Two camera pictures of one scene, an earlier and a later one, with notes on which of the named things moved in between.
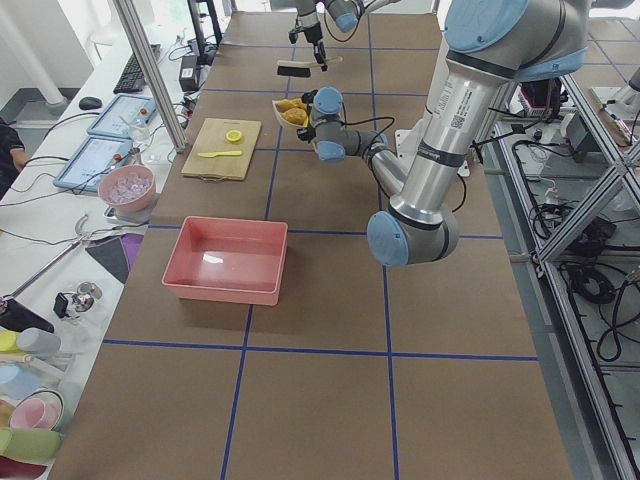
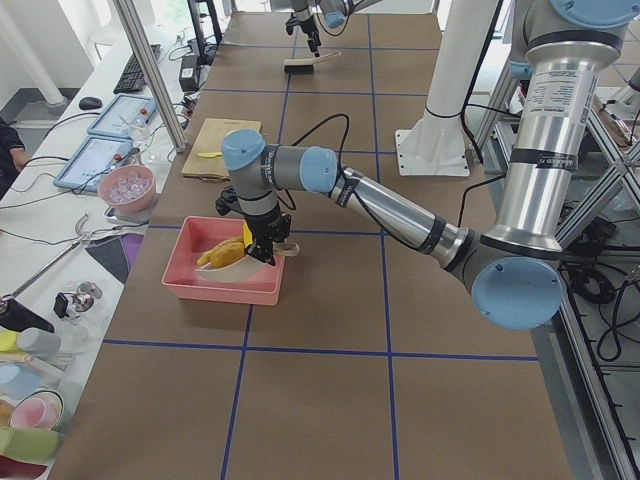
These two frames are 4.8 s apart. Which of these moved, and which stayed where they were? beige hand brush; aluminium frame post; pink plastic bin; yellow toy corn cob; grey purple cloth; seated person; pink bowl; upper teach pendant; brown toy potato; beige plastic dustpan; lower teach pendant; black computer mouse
Moved: beige hand brush; yellow toy corn cob; beige plastic dustpan; brown toy potato
Stayed: upper teach pendant; grey purple cloth; pink plastic bin; black computer mouse; pink bowl; seated person; aluminium frame post; lower teach pendant
